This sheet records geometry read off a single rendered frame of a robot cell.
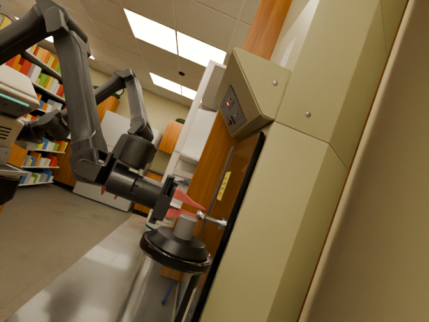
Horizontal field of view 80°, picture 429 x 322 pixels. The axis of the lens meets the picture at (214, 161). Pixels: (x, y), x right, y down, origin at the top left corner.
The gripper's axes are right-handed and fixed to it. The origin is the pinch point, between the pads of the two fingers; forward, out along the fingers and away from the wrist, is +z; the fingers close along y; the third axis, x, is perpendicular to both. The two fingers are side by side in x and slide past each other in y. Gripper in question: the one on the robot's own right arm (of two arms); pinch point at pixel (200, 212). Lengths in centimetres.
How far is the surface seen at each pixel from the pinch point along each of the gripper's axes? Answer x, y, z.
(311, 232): -5.1, 4.8, 22.1
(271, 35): 24, 60, 3
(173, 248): -20.7, -3.6, -3.6
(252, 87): -11.7, 24.8, -0.6
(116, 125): 475, 57, -176
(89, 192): 482, -87, -172
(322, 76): -12.0, 31.9, 10.6
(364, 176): 22, 28, 48
